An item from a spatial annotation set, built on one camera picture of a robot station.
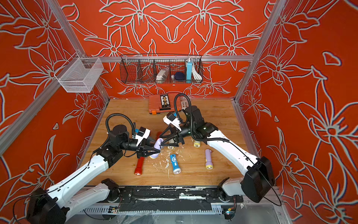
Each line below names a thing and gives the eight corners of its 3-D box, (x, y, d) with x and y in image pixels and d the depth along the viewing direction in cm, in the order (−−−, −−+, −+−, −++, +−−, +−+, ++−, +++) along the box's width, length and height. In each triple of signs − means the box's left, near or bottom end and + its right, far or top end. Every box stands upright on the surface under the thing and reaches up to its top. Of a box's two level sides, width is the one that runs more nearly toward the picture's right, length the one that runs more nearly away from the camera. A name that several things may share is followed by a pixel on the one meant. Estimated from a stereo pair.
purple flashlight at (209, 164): (205, 169, 83) (206, 167, 81) (205, 150, 91) (205, 148, 89) (212, 170, 83) (213, 168, 81) (211, 151, 91) (212, 149, 88)
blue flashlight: (174, 175, 81) (174, 173, 79) (168, 157, 88) (168, 155, 86) (181, 173, 82) (181, 171, 80) (175, 155, 89) (175, 153, 87)
